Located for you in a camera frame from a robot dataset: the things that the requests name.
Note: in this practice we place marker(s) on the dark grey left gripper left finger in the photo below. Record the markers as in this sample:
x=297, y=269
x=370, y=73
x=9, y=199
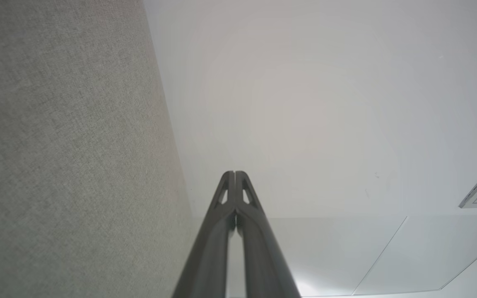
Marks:
x=205, y=256

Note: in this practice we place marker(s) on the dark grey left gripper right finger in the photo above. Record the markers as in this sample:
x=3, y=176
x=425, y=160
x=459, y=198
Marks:
x=263, y=256

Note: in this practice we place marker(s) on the grey fabric sofa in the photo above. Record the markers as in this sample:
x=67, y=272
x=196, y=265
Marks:
x=56, y=145

